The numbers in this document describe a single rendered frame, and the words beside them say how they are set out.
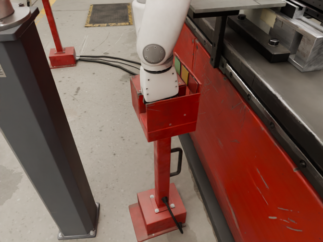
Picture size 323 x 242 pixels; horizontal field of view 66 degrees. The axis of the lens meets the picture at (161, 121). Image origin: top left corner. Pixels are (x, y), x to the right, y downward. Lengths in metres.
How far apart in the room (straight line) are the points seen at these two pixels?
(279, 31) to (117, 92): 1.54
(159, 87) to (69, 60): 1.97
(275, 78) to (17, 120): 0.70
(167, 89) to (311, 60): 0.37
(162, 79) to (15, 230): 1.12
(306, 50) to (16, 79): 0.72
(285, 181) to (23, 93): 0.68
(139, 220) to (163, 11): 1.07
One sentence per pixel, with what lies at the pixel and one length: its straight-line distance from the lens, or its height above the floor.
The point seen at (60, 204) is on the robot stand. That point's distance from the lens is 1.13.
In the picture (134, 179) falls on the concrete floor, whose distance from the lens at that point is 1.49.
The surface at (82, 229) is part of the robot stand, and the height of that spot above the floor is 0.08.
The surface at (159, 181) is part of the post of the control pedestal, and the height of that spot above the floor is 0.33.
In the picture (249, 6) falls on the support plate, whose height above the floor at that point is 1.00.
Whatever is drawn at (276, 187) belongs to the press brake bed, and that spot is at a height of 0.67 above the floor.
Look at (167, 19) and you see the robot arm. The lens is 0.50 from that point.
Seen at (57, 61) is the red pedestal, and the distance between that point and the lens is 2.61.
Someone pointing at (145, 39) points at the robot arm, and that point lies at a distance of 0.51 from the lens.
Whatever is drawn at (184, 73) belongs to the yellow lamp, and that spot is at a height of 0.81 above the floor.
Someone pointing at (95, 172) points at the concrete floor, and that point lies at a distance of 1.56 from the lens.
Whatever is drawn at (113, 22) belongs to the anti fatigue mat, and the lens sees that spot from 3.51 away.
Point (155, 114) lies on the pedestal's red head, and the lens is 0.69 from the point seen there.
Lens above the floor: 1.22
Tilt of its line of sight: 42 degrees down
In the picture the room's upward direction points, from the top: straight up
